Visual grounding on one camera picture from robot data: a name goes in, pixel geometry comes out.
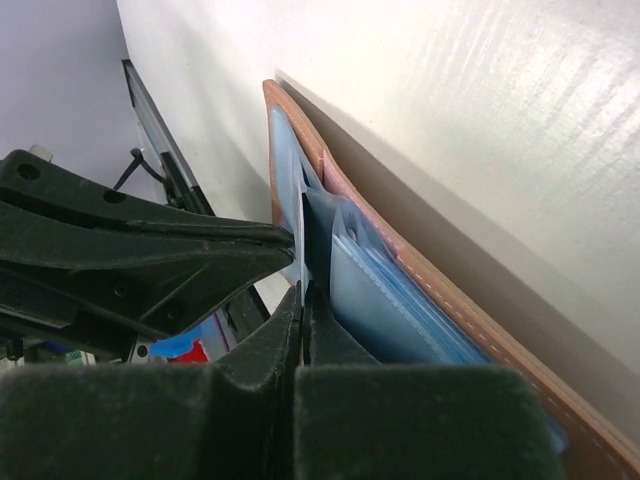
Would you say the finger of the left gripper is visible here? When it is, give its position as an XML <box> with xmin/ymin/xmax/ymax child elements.
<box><xmin>1</xmin><ymin>150</ymin><xmax>294</xmax><ymax>339</ymax></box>

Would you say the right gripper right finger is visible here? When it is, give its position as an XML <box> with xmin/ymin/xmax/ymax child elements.
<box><xmin>293</xmin><ymin>286</ymin><xmax>565</xmax><ymax>479</ymax></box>

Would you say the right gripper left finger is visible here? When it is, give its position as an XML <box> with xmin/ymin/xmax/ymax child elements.
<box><xmin>1</xmin><ymin>286</ymin><xmax>301</xmax><ymax>479</ymax></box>

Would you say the tan leather card holder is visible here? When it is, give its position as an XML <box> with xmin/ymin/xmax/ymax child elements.
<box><xmin>262</xmin><ymin>80</ymin><xmax>639</xmax><ymax>479</ymax></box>

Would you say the silver VIP credit card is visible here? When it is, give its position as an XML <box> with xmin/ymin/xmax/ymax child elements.
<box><xmin>296</xmin><ymin>191</ymin><xmax>309</xmax><ymax>298</ymax></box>

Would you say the red plastic bin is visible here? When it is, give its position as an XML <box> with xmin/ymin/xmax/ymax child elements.
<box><xmin>169</xmin><ymin>339</ymin><xmax>211</xmax><ymax>364</ymax></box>

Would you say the aluminium extrusion rail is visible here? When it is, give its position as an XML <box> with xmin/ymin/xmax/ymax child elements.
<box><xmin>116</xmin><ymin>60</ymin><xmax>215</xmax><ymax>216</ymax></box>

